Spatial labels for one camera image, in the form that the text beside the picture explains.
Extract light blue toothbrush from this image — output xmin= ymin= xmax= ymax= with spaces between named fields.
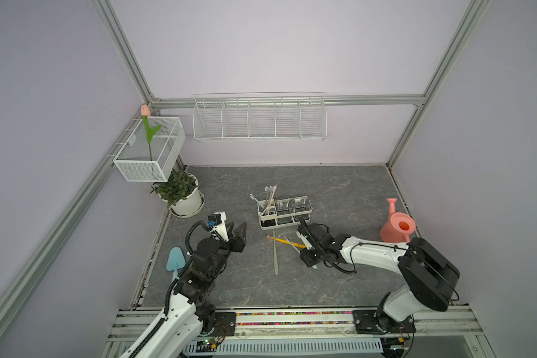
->
xmin=283 ymin=236 xmax=317 ymax=269
xmin=249 ymin=194 xmax=266 ymax=211

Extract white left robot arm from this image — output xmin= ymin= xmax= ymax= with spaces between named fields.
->
xmin=122 ymin=215 xmax=248 ymax=357

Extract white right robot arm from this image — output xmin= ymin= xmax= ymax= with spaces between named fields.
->
xmin=297 ymin=219 xmax=460 ymax=335

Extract yellow toothbrush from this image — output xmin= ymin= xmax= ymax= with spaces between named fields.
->
xmin=267 ymin=235 xmax=306 ymax=249

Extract grey toothbrush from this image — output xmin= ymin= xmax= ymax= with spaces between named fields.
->
xmin=271 ymin=231 xmax=279 ymax=276

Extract beige toothbrush holder tray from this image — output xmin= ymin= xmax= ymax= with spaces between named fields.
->
xmin=257 ymin=196 xmax=313 ymax=231

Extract teal hand shovel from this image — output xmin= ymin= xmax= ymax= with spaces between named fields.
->
xmin=166 ymin=247 xmax=186 ymax=280

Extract potted green plant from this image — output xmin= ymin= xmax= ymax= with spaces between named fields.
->
xmin=152 ymin=170 xmax=204 ymax=219

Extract pink watering can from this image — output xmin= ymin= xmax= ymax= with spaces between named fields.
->
xmin=380 ymin=198 xmax=416 ymax=243

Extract artificial pink tulip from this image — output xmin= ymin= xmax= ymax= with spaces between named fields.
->
xmin=140 ymin=104 xmax=162 ymax=161

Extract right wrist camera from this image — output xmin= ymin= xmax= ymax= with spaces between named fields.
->
xmin=296 ymin=231 xmax=313 ymax=250

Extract long white wire shelf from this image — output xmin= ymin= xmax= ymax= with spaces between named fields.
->
xmin=192 ymin=92 xmax=328 ymax=141

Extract white wire basket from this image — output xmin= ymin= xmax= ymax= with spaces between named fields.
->
xmin=113 ymin=116 xmax=186 ymax=183

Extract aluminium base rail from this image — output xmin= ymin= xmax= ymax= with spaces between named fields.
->
xmin=100 ymin=306 xmax=489 ymax=358

